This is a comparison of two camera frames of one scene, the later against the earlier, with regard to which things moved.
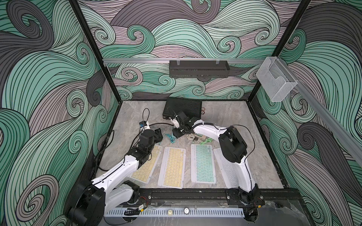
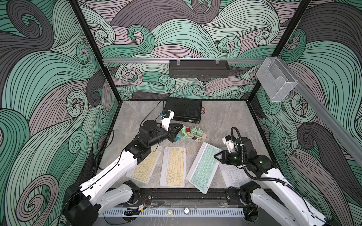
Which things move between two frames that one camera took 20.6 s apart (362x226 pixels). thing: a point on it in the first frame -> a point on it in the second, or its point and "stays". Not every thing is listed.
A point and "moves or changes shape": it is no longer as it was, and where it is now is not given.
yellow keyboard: (172, 168) stays
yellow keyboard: (144, 172) stays
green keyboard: (202, 165) moves or changes shape
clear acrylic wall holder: (275, 79) stays
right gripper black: (176, 133) -> (224, 155)
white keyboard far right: (228, 169) stays
